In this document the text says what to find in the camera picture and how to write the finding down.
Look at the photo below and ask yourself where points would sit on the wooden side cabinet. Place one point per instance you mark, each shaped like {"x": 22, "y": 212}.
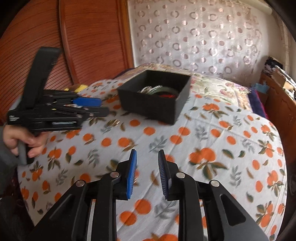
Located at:
{"x": 280, "y": 109}

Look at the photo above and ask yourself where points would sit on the orange print bed sheet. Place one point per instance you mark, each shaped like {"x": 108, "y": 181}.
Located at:
{"x": 211, "y": 139}

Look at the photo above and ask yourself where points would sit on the wooden wardrobe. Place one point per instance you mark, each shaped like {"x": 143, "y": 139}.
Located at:
{"x": 94, "y": 37}

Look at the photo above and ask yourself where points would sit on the teal cloth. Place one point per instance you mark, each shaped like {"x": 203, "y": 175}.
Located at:
{"x": 262, "y": 88}

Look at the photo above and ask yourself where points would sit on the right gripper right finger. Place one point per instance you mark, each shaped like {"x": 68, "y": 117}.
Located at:
{"x": 167, "y": 171}

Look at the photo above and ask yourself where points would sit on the yellow plush toy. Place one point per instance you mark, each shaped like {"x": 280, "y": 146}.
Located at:
{"x": 76, "y": 88}

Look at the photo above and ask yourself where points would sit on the clutter pile on cabinet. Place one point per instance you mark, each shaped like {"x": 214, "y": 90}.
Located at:
{"x": 272, "y": 68}

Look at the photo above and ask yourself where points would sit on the pink circle pattern curtain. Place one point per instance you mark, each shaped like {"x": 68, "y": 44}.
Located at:
{"x": 219, "y": 38}

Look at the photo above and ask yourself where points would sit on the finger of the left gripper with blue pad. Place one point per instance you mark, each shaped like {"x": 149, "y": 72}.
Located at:
{"x": 87, "y": 101}

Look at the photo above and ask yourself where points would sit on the black jewelry box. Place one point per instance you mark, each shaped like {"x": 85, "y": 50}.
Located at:
{"x": 161, "y": 106}

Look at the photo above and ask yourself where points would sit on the dark blue blanket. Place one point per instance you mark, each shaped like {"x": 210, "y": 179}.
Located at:
{"x": 256, "y": 104}

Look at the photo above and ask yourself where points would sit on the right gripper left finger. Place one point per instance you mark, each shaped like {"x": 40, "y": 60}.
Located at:
{"x": 126, "y": 169}

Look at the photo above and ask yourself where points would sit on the person's left hand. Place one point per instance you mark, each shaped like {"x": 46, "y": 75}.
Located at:
{"x": 12, "y": 135}

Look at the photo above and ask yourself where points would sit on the silver bangle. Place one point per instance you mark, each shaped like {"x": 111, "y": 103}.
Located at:
{"x": 150, "y": 89}

